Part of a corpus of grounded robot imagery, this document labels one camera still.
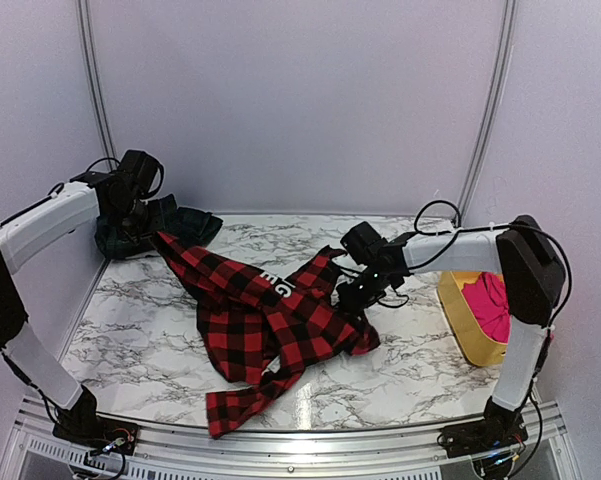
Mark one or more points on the right corner wall post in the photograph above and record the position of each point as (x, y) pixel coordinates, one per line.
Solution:
(495, 92)

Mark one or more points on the yellow laundry basket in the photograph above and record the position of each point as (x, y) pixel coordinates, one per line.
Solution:
(476, 347)

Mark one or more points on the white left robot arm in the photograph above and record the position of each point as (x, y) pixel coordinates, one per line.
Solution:
(121, 195)

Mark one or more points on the left corner wall post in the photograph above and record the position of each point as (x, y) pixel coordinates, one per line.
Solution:
(93, 78)

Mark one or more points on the corner wall post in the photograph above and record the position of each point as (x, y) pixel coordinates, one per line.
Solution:
(495, 92)
(93, 78)

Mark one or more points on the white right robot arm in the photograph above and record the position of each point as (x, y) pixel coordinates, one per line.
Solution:
(529, 261)

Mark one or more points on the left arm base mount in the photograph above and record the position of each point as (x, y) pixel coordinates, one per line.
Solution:
(101, 434)

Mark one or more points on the pink garment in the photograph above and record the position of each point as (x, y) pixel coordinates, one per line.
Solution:
(487, 300)

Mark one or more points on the aluminium front rail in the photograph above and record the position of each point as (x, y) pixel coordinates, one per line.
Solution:
(165, 451)

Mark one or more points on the red black plaid shirt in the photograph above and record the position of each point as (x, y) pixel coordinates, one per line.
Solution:
(261, 329)

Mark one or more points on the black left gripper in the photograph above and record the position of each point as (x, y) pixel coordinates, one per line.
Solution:
(154, 224)

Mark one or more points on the dark green plaid garment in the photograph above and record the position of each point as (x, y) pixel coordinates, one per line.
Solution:
(194, 227)

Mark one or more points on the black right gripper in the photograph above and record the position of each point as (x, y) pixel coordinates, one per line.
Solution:
(351, 306)

